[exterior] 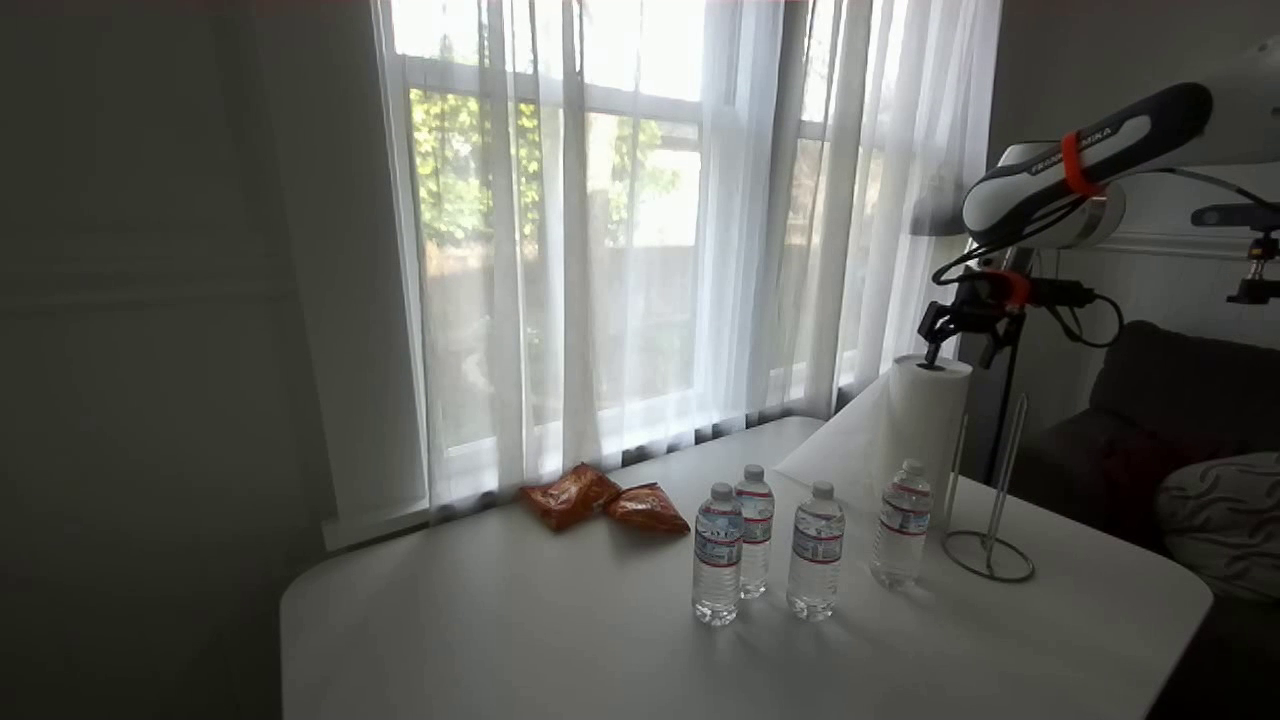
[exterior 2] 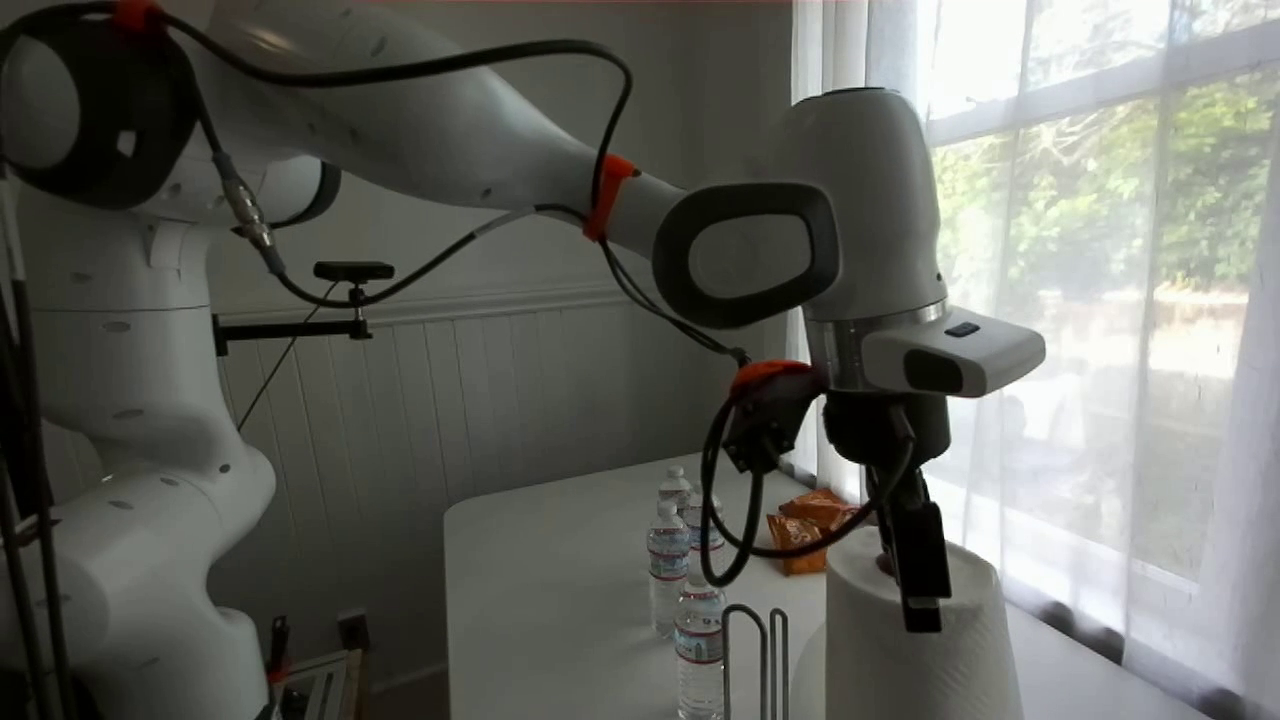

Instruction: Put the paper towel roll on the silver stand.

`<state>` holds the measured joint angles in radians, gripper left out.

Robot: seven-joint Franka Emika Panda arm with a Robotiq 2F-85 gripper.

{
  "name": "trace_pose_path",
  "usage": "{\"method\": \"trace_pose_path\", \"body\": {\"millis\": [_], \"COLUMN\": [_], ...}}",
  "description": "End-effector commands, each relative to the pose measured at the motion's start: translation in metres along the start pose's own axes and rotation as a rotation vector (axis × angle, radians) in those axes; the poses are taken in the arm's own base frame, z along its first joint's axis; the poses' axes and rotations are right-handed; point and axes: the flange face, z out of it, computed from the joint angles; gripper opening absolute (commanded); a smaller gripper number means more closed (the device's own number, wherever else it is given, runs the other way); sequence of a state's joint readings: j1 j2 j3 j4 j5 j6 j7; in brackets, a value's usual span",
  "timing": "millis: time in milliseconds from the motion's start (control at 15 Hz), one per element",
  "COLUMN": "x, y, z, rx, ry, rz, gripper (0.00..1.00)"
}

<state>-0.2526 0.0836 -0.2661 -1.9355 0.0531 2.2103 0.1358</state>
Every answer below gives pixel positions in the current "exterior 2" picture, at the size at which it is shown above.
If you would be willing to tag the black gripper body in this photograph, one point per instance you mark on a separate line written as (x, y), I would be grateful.
(885, 426)

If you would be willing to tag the framed picture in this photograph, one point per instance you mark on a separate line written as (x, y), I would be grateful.
(324, 685)

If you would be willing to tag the black tripod stand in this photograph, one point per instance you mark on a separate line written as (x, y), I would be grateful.
(354, 269)

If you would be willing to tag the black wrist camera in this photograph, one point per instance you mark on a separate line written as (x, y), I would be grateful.
(772, 423)

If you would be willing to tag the black tripod poles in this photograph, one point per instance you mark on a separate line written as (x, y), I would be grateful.
(21, 532)

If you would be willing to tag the sheer white curtain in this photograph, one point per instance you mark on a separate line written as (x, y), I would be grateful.
(1203, 401)

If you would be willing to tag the white paper towel roll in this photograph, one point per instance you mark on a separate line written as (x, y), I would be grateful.
(923, 666)

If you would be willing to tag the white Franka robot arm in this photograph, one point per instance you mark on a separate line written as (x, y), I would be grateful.
(441, 133)

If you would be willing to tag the orange snack bag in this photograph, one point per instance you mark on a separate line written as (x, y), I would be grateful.
(819, 505)
(803, 551)

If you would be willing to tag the white window frame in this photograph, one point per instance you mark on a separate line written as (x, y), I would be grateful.
(1064, 82)

